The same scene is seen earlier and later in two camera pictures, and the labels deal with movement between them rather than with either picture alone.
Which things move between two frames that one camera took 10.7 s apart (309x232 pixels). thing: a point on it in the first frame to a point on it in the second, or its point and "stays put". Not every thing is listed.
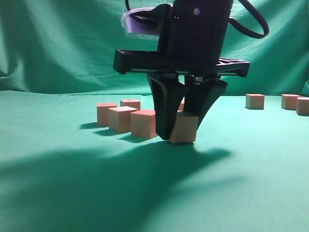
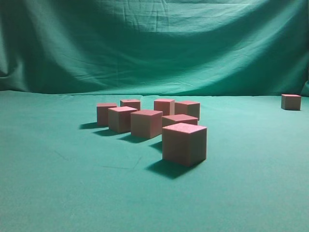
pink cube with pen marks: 133,103 stays put
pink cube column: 102,112 stays put
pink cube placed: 143,123 stays put
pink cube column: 302,106 to 184,143
